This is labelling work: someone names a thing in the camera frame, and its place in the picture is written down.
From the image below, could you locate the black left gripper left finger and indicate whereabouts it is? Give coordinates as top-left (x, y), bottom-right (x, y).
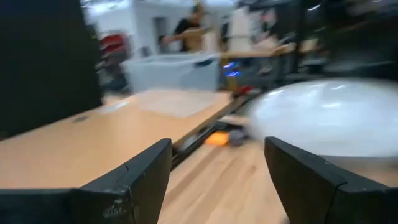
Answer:
top-left (0, 138), bottom-right (173, 224)

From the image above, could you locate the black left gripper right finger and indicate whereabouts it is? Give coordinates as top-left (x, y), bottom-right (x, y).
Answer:
top-left (264, 136), bottom-right (398, 224)

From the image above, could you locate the light wooden desk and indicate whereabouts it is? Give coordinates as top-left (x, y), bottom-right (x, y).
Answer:
top-left (0, 88), bottom-right (243, 190)

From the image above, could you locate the dark patterned tape roll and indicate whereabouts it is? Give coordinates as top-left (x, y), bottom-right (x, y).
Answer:
top-left (228, 129), bottom-right (249, 147)

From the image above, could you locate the orange sticky note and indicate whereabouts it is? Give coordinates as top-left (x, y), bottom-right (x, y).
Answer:
top-left (205, 131), bottom-right (230, 146)

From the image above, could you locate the clear plastic storage bin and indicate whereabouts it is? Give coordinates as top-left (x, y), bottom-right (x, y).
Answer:
top-left (123, 52), bottom-right (221, 93)

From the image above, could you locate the black room divider panel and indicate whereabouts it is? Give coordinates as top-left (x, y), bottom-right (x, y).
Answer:
top-left (0, 0), bottom-right (103, 141)

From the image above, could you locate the person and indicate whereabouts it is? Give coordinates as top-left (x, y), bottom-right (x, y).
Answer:
top-left (160, 2), bottom-right (216, 54)

